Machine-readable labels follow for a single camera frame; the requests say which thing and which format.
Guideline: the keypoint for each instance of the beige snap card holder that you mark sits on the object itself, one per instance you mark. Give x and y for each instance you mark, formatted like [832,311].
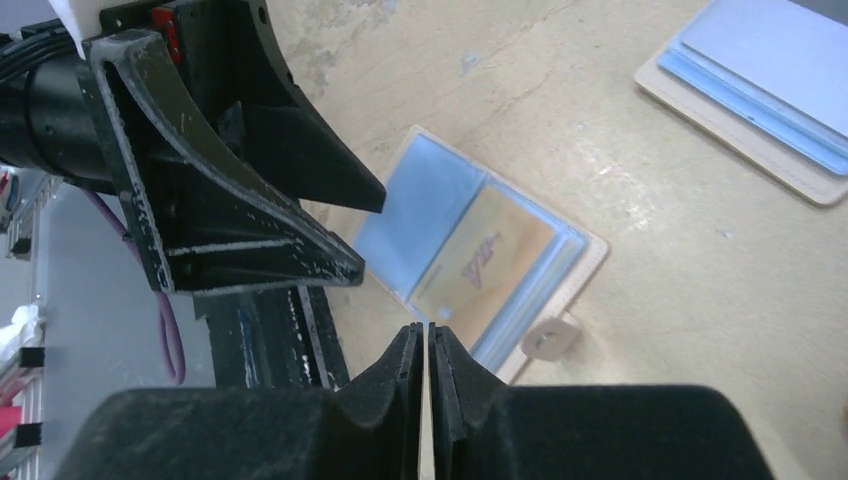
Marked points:
[429,188]

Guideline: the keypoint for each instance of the gold VIP card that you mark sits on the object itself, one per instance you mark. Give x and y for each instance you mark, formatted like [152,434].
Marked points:
[484,260]

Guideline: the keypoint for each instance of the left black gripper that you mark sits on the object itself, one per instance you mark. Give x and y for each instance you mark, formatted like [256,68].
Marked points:
[203,221]

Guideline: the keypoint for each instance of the card edge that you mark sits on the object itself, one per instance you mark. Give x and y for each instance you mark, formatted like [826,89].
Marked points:
[426,461]

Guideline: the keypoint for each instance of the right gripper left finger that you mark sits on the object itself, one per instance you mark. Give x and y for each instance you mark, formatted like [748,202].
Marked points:
[368,429]

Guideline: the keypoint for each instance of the open beige card holder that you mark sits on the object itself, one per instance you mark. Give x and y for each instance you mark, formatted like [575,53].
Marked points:
[769,80]

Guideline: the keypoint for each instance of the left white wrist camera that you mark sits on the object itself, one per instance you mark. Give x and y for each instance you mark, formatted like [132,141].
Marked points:
[88,19]

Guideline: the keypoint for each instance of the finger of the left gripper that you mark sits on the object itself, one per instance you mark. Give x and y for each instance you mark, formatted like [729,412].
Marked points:
[229,57]

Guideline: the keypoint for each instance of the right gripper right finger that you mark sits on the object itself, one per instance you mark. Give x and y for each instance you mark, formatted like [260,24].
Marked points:
[484,428]

